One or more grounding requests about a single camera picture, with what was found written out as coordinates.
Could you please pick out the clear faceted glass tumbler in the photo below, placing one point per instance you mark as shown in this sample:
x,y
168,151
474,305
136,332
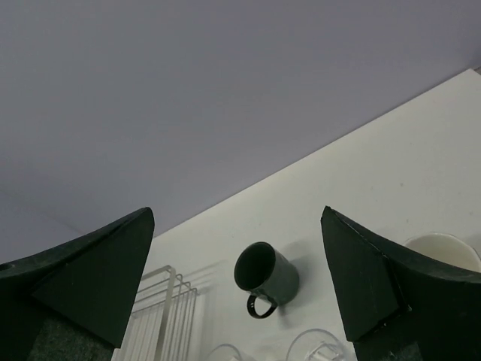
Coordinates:
x,y
224,352

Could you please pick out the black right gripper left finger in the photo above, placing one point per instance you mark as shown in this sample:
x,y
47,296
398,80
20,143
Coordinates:
x,y
74,301

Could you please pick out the wire dish rack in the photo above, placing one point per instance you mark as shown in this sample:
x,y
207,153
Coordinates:
x,y
161,322

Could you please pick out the pale yellow mug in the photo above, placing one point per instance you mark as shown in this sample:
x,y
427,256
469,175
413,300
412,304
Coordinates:
x,y
445,248

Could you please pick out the clear round glass cup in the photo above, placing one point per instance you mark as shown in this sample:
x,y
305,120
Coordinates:
x,y
316,345

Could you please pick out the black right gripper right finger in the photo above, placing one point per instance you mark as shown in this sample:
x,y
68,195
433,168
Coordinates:
x,y
395,303

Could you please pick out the dark green ceramic mug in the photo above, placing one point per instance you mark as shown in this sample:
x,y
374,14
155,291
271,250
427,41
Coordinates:
x,y
269,278

